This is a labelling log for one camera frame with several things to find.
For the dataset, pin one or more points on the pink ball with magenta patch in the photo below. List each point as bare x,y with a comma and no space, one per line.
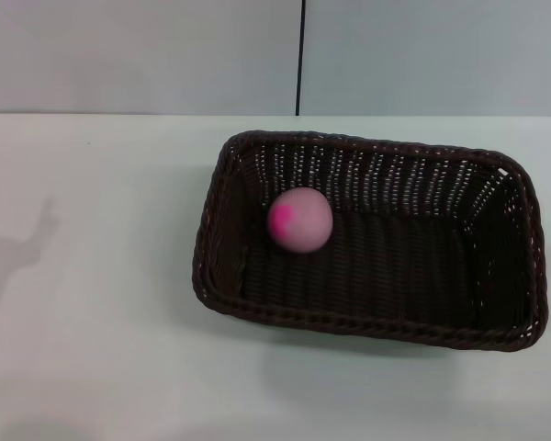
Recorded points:
307,225

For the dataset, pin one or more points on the dark brown woven basket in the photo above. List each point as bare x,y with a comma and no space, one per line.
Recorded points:
395,275

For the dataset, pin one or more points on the black vertical wall strip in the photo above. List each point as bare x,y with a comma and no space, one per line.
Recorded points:
300,55

